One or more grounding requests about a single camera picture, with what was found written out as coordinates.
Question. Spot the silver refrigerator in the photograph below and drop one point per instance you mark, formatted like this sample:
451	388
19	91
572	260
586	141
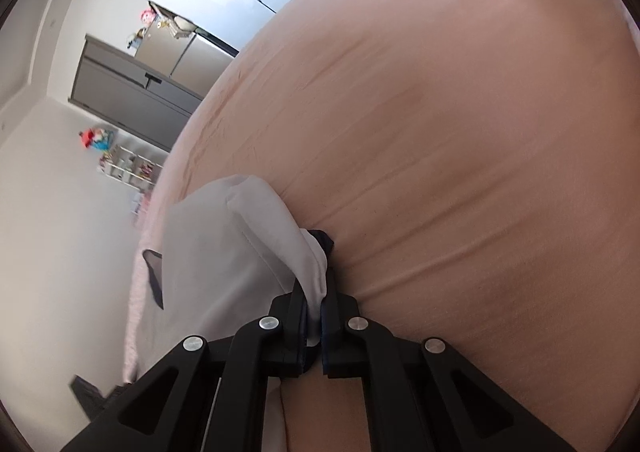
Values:
185	57

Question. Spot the white shelf rack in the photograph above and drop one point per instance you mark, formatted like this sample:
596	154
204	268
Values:
130	165

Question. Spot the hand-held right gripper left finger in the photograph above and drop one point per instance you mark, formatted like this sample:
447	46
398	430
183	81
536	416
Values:
299	332

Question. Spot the grey door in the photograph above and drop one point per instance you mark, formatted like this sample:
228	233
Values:
130	102

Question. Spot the light blue garment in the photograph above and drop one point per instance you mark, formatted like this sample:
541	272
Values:
215	257

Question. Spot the dark blurry object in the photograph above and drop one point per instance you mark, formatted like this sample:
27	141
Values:
92	397

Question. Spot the small figurines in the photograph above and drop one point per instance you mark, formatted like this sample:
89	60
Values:
136	40

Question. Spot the red wall plush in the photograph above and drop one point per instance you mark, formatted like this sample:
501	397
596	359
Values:
95	139

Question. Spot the pink doll plush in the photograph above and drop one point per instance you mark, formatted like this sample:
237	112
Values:
147	16

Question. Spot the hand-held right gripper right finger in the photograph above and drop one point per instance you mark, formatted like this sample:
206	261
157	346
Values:
330	337

